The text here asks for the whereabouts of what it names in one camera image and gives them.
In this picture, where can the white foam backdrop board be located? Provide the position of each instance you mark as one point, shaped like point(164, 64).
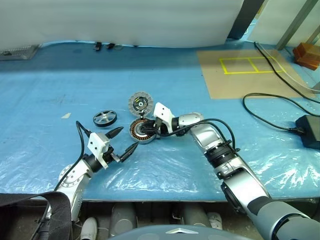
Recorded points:
point(125, 20)

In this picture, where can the white shoe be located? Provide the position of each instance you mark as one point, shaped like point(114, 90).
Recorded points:
point(215, 221)
point(88, 228)

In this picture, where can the orange wooden block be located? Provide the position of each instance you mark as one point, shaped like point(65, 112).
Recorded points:
point(306, 56)

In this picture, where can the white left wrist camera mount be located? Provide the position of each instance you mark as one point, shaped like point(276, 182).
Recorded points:
point(97, 145)

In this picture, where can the translucent flat strip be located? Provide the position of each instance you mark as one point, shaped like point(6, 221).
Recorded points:
point(301, 84)

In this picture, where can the round silver motor housing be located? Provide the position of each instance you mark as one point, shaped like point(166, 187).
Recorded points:
point(135, 132)

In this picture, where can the grey robot torso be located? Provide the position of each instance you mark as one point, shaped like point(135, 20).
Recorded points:
point(175, 233)

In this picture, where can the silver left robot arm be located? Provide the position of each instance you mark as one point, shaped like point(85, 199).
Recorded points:
point(72, 175)

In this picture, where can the aluminium frame post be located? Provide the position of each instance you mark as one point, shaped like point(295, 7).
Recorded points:
point(292, 25)

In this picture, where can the dark upright post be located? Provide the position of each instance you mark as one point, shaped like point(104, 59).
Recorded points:
point(241, 20)

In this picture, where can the blue plastic table cover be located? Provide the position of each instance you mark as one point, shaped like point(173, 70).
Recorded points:
point(75, 87)

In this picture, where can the grey rounded cylinder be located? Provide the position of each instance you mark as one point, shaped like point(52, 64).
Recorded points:
point(195, 216)
point(122, 220)

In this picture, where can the round hinged motor lid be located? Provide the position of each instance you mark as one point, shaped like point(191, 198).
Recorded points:
point(136, 100)

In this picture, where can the black silver spoked rotor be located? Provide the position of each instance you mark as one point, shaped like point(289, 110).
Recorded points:
point(105, 119)

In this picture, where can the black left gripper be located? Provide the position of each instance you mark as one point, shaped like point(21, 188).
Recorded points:
point(111, 155)

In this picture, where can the white tape scrap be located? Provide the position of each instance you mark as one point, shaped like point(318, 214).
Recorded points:
point(66, 115)

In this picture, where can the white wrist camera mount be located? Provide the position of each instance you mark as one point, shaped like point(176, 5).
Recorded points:
point(162, 112)
point(97, 145)

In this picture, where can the black power adapter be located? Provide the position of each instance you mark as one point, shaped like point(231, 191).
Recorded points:
point(310, 130)

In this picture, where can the small black clip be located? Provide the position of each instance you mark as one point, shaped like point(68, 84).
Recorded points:
point(110, 46)
point(97, 46)

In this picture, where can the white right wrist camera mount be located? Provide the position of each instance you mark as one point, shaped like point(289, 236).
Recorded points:
point(162, 112)

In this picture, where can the grey ribbed tray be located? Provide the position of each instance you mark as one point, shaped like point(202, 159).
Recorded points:
point(17, 52)

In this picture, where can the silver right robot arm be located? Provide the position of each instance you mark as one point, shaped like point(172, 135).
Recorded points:
point(210, 137)

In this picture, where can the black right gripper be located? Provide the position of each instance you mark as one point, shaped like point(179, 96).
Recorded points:
point(160, 128)

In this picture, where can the brown cardboard sheet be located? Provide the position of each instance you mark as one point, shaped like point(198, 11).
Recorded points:
point(237, 82)

